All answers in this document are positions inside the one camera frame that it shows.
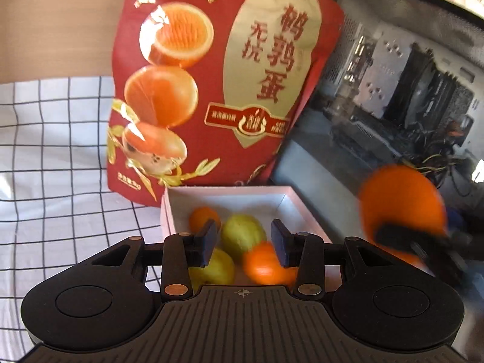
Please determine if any yellow green pear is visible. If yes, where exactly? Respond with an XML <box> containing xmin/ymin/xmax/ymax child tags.
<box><xmin>189</xmin><ymin>247</ymin><xmax>235</xmax><ymax>293</ymax></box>

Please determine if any yellow green lemon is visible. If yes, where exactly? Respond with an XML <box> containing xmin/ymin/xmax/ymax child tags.
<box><xmin>220</xmin><ymin>213</ymin><xmax>267</xmax><ymax>263</ymax></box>

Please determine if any large navel orange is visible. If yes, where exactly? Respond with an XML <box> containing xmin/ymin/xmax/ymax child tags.
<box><xmin>358</xmin><ymin>164</ymin><xmax>447</xmax><ymax>244</ymax></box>

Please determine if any small mandarin in box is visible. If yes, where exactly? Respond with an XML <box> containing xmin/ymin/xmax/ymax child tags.
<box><xmin>189</xmin><ymin>207</ymin><xmax>221</xmax><ymax>234</ymax></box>

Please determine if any pink white gift box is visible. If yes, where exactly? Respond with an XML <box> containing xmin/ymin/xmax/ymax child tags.
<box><xmin>161</xmin><ymin>186</ymin><xmax>330</xmax><ymax>291</ymax></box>

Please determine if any white black checkered tablecloth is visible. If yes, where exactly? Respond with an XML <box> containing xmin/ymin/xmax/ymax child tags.
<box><xmin>0</xmin><ymin>76</ymin><xmax>161</xmax><ymax>362</ymax></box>

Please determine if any glass panel computer case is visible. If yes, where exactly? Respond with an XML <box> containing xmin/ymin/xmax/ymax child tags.
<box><xmin>272</xmin><ymin>0</ymin><xmax>483</xmax><ymax>240</ymax></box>

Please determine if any red quail egg snack bag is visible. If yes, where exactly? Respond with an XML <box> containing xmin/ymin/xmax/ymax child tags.
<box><xmin>107</xmin><ymin>0</ymin><xmax>345</xmax><ymax>207</ymax></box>

